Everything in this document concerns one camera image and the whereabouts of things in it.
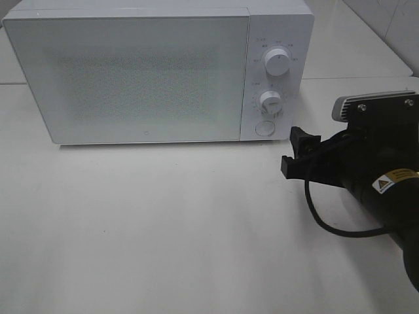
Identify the lower white timer knob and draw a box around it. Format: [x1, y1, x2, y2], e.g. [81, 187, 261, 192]
[259, 91, 282, 115]

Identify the white microwave oven body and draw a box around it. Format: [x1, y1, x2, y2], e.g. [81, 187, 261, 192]
[2, 1, 314, 143]

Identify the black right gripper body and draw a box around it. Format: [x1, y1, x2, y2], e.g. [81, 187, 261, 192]
[314, 128, 418, 190]

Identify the round white door button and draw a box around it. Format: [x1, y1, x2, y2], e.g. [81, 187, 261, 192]
[255, 121, 275, 137]

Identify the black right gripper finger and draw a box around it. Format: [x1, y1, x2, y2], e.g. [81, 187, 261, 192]
[289, 126, 320, 154]
[280, 154, 315, 180]

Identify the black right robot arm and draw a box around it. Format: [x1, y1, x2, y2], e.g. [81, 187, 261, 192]
[281, 123, 418, 288]

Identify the black camera cable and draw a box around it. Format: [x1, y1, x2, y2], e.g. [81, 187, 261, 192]
[304, 143, 393, 237]

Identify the upper white power knob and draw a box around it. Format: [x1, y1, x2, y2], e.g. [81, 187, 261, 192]
[263, 46, 291, 77]

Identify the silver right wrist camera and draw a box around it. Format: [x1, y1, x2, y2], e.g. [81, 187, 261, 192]
[331, 90, 418, 128]

